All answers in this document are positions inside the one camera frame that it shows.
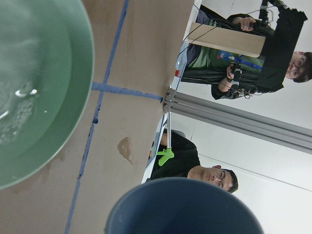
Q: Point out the green ceramic bowl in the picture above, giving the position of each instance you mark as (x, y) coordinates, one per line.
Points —
(46, 71)

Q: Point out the person in green shirt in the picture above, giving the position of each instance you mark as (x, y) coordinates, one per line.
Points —
(230, 75)

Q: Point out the thin metal rod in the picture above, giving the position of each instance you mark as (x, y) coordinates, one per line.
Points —
(169, 116)

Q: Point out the green plastic clip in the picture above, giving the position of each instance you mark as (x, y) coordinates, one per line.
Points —
(166, 154)

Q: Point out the person in black shirt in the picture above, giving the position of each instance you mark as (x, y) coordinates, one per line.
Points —
(185, 163)

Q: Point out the light blue plastic cup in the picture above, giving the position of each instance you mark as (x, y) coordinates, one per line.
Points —
(180, 206)

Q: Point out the wooden board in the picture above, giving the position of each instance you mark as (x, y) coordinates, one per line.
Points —
(226, 39)

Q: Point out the aluminium frame post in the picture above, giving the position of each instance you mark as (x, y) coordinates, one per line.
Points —
(265, 128)

